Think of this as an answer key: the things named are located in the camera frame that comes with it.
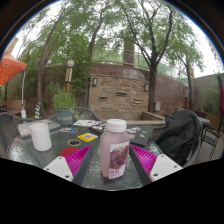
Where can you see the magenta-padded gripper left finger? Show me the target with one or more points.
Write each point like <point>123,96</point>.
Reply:
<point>80,160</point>

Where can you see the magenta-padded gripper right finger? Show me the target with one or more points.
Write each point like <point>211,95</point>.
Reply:
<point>144,160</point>

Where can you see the pink drink bottle white cap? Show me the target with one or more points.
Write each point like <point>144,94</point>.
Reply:
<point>113,150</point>

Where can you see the yellow card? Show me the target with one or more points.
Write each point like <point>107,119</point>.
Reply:
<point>87,137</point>

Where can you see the black laptop with stickers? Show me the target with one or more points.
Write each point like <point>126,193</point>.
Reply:
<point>141,135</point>

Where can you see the small colourful sticker cards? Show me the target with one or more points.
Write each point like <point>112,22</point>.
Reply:
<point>69,130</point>

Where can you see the printed paper sheet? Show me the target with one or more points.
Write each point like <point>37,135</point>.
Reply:
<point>85,123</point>

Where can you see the black backpack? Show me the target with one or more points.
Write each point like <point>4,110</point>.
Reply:
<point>180,133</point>

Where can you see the white cup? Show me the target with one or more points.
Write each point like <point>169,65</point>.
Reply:
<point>40,137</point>

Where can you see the grey woven chair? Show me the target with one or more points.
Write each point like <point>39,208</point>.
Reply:
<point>198,143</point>

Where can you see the potted plant in blue pot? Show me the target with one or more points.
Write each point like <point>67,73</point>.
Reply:
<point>64,103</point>

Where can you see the silver laptop with stickers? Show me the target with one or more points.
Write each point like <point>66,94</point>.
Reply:
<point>28,128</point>

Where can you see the blue yellow striped bollard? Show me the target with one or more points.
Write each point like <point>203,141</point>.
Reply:
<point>37,111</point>

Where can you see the dark-trunked tree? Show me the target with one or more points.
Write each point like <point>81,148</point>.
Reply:
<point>152,90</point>

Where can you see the round patio table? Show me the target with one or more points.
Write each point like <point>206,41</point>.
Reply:
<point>205,121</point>

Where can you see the dark patio chair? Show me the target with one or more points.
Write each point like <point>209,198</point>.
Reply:
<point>213,136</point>

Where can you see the grey mesh chair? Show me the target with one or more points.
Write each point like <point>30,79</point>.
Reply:
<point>10,123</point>

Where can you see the leaning tree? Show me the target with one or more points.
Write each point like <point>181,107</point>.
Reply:
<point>40,83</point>

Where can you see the slender tree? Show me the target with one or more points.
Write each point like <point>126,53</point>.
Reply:
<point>189,86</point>

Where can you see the closed maroon umbrella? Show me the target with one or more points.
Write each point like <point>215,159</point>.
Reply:
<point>221,96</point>

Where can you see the orange canopy umbrella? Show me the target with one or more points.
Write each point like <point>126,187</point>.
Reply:
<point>10,68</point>

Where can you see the white wall box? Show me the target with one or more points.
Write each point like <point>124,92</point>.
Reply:
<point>157,106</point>

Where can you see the wall lantern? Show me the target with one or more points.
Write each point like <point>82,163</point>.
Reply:
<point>94,82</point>
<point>146,87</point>

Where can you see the globe lamp post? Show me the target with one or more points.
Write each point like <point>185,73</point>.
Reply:
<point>69,75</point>

